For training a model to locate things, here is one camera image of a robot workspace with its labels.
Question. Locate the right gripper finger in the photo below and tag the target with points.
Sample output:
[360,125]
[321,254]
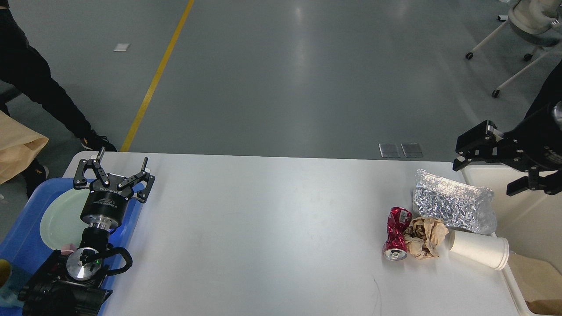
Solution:
[485,143]
[551,184]

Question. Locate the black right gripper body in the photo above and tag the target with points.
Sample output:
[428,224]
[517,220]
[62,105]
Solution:
[540,137]

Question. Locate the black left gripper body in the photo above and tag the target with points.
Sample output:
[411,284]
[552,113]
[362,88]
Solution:
[110,202]

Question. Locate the light green plate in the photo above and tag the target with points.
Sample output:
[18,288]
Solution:
[61,223]

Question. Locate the pink ribbed mug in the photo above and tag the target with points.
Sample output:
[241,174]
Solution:
[68,249]

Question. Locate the white paper cup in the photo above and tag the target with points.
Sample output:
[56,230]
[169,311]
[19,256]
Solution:
[488,250]

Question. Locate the brown paper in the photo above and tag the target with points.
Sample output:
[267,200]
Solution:
[423,236]

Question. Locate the dark teal mug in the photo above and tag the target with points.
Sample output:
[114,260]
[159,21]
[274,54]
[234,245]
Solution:
[12,280]

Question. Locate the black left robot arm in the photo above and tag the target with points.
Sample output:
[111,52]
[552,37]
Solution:
[70,284]

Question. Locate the beige plastic bin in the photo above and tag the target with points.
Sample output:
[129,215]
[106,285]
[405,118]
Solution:
[530,221]

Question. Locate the person leg far right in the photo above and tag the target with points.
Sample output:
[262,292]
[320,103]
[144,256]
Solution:
[551,91]

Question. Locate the floor plate right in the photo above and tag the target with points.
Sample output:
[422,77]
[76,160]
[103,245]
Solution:
[412,150]

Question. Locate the floor plate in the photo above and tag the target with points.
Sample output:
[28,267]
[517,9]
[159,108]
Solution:
[389,150]
[412,150]

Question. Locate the crumpled foil right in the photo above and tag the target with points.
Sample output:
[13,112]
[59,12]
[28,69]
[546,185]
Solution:
[458,205]

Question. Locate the paper bag held by person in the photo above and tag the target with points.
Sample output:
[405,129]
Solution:
[19,145]

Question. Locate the blue plastic tray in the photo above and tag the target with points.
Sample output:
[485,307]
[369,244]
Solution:
[24,247]

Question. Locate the floor plate left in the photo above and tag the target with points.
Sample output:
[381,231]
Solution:
[389,150]

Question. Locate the person in black left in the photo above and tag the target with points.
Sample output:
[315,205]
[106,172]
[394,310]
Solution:
[24,67]

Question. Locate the crushed red can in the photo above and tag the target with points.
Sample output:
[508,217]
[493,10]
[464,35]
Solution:
[395,248]

